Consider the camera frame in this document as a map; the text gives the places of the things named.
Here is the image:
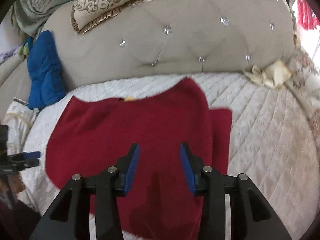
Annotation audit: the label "cream quilted bedspread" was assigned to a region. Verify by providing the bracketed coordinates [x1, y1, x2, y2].
[23, 73, 319, 239]

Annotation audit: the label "grey-green damask bedding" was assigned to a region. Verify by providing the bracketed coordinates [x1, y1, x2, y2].
[11, 0, 72, 37]

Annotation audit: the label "dark red knit garment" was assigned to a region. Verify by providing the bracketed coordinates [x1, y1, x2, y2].
[46, 78, 232, 239]

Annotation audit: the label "beige tufted headboard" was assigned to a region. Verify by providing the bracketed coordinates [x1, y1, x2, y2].
[43, 0, 294, 90]

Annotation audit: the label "floral patterned duvet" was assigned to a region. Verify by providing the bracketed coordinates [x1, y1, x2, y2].
[286, 50, 319, 149]

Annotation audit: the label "blue quilted cushion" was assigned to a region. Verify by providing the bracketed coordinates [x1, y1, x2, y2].
[27, 30, 66, 110]

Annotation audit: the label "red hanging clothes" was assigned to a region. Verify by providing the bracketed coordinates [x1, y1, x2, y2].
[296, 0, 319, 30]

